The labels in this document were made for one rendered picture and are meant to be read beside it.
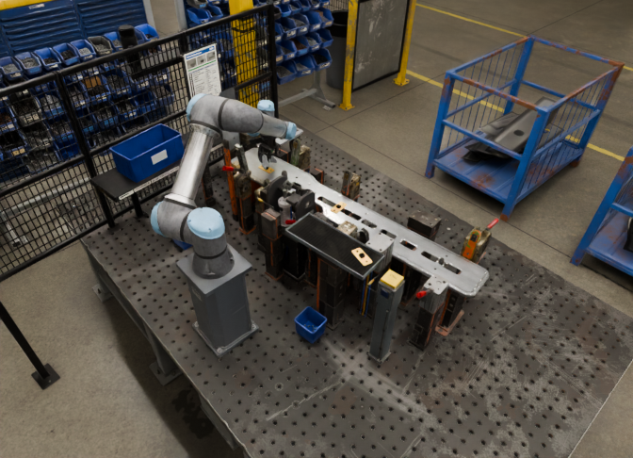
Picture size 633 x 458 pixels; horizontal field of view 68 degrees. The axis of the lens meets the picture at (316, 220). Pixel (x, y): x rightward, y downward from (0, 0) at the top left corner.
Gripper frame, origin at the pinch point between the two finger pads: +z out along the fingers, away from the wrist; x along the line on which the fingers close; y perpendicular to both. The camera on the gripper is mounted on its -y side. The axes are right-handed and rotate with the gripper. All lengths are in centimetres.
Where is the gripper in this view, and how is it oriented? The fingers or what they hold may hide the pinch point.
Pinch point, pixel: (266, 165)
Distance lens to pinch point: 239.5
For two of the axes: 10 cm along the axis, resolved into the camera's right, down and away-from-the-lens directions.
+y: 7.6, 4.4, -4.7
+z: -0.2, 7.5, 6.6
